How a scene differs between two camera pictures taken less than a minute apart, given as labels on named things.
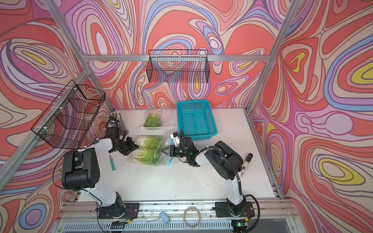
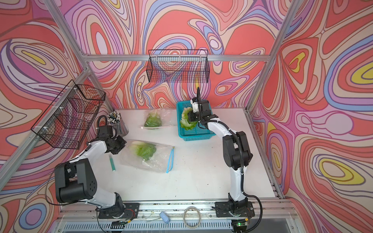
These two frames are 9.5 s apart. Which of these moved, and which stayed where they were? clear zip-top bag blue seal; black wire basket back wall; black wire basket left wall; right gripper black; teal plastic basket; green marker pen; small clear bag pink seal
Moved: right gripper black; clear zip-top bag blue seal
Stayed: green marker pen; teal plastic basket; small clear bag pink seal; black wire basket back wall; black wire basket left wall
